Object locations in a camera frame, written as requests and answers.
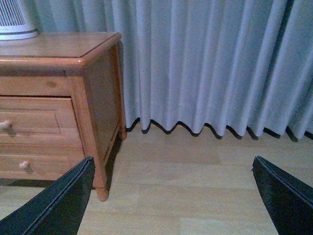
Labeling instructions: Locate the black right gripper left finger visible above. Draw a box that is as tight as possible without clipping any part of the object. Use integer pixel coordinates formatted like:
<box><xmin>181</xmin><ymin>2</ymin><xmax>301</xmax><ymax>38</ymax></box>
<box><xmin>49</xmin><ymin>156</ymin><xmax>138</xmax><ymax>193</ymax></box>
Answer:
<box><xmin>0</xmin><ymin>156</ymin><xmax>95</xmax><ymax>235</ymax></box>

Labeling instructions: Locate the upper drawer knob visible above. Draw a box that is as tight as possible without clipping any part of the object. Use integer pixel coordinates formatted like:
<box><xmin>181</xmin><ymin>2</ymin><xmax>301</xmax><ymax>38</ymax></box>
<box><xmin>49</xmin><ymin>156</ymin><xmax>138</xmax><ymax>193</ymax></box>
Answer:
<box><xmin>0</xmin><ymin>120</ymin><xmax>12</xmax><ymax>130</ymax></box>

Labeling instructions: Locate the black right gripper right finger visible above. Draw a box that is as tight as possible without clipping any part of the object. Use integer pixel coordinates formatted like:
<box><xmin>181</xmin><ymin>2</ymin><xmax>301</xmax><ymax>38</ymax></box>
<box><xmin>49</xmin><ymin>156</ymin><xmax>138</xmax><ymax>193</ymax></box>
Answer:
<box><xmin>252</xmin><ymin>156</ymin><xmax>313</xmax><ymax>235</ymax></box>

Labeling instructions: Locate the white air purifier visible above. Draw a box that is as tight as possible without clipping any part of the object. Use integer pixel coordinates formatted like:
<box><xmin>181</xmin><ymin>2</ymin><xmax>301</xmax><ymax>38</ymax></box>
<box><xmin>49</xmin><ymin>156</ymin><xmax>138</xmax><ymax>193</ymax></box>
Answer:
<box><xmin>0</xmin><ymin>0</ymin><xmax>38</xmax><ymax>41</ymax></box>

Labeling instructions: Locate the grey curtain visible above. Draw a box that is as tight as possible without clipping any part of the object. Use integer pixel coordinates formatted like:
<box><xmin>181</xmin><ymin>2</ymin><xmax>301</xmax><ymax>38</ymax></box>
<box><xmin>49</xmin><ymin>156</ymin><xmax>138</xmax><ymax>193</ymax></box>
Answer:
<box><xmin>28</xmin><ymin>0</ymin><xmax>313</xmax><ymax>139</ymax></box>

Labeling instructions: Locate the drawer knob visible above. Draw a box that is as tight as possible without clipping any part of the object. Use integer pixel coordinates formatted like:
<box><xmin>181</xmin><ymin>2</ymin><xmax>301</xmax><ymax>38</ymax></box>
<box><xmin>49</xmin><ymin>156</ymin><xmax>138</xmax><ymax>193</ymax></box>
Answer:
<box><xmin>0</xmin><ymin>120</ymin><xmax>12</xmax><ymax>130</ymax></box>
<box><xmin>19</xmin><ymin>161</ymin><xmax>30</xmax><ymax>169</ymax></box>

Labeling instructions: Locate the wooden nightstand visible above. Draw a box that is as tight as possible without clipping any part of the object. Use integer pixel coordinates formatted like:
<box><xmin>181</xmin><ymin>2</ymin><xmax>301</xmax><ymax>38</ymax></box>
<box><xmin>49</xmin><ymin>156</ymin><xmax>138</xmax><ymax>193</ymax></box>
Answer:
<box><xmin>0</xmin><ymin>32</ymin><xmax>126</xmax><ymax>201</ymax></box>

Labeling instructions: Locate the wooden drawer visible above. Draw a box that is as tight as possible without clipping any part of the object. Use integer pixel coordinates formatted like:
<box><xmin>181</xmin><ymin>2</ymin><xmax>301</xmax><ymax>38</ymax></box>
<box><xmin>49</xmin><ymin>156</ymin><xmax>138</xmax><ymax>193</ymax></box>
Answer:
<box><xmin>0</xmin><ymin>155</ymin><xmax>82</xmax><ymax>174</ymax></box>
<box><xmin>0</xmin><ymin>96</ymin><xmax>82</xmax><ymax>146</ymax></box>

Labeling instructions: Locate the lower drawer knob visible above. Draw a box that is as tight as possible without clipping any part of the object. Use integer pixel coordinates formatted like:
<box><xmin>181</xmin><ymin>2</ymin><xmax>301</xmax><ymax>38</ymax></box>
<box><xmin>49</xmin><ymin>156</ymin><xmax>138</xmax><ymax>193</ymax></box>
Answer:
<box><xmin>19</xmin><ymin>161</ymin><xmax>30</xmax><ymax>169</ymax></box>

